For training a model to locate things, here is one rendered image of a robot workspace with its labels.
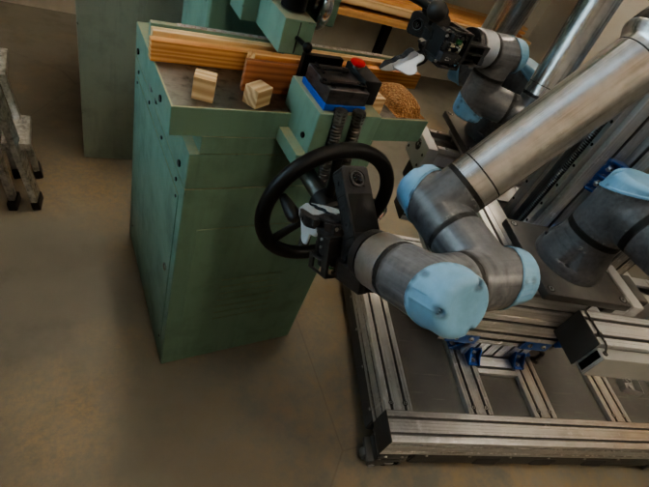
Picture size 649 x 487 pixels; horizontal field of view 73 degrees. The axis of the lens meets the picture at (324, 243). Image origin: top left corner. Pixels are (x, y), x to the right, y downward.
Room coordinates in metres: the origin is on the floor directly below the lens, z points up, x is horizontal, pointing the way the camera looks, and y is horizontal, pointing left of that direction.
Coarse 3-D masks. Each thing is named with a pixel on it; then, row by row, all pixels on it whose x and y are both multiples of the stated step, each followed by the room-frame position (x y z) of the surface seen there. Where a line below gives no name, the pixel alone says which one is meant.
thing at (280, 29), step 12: (264, 0) 0.95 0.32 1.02; (276, 0) 0.94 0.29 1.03; (264, 12) 0.94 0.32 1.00; (276, 12) 0.90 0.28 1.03; (288, 12) 0.90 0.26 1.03; (264, 24) 0.93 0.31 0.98; (276, 24) 0.89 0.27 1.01; (288, 24) 0.87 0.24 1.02; (300, 24) 0.89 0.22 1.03; (312, 24) 0.91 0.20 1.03; (276, 36) 0.88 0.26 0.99; (288, 36) 0.88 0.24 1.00; (300, 36) 0.90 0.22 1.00; (312, 36) 0.91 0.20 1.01; (276, 48) 0.87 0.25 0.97; (288, 48) 0.88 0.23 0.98; (300, 48) 0.90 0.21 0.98
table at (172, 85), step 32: (160, 64) 0.75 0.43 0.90; (160, 96) 0.68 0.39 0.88; (224, 96) 0.74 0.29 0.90; (192, 128) 0.66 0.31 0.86; (224, 128) 0.70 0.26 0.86; (256, 128) 0.74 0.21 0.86; (288, 128) 0.78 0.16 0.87; (384, 128) 0.95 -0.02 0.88; (416, 128) 1.02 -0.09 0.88; (352, 160) 0.79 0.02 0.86
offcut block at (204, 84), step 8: (200, 72) 0.70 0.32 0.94; (208, 72) 0.71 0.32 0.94; (200, 80) 0.68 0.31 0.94; (208, 80) 0.69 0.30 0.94; (192, 88) 0.68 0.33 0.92; (200, 88) 0.69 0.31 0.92; (208, 88) 0.69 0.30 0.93; (192, 96) 0.68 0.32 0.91; (200, 96) 0.69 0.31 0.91; (208, 96) 0.69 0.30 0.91
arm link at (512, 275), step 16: (464, 224) 0.47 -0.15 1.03; (480, 224) 0.48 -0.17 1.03; (448, 240) 0.45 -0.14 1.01; (464, 240) 0.45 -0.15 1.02; (480, 240) 0.45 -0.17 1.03; (496, 240) 0.46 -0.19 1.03; (480, 256) 0.41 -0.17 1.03; (496, 256) 0.43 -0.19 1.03; (512, 256) 0.44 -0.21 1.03; (528, 256) 0.46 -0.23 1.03; (496, 272) 0.40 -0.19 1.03; (512, 272) 0.42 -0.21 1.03; (528, 272) 0.43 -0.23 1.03; (496, 288) 0.39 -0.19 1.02; (512, 288) 0.40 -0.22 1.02; (528, 288) 0.42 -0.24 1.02; (496, 304) 0.39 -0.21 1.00; (512, 304) 0.40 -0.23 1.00
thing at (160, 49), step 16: (160, 48) 0.75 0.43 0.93; (176, 48) 0.77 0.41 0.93; (192, 48) 0.79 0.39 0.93; (208, 48) 0.81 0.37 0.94; (224, 48) 0.84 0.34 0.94; (240, 48) 0.87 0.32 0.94; (192, 64) 0.80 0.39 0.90; (208, 64) 0.82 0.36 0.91; (224, 64) 0.84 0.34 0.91; (240, 64) 0.86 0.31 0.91; (384, 80) 1.12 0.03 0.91; (400, 80) 1.15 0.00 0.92; (416, 80) 1.19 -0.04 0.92
